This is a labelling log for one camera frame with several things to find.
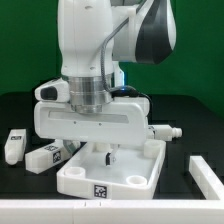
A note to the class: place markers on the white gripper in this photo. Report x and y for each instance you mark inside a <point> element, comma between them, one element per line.
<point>123,121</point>

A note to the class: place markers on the white desk top tray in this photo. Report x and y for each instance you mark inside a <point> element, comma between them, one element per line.
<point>133,175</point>

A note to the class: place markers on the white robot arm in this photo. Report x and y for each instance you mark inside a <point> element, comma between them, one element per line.
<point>89,102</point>

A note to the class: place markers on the white L-shaped obstacle fence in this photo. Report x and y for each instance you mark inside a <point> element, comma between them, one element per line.
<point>210,210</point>

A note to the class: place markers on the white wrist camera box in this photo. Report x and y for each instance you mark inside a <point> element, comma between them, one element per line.
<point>56,90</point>

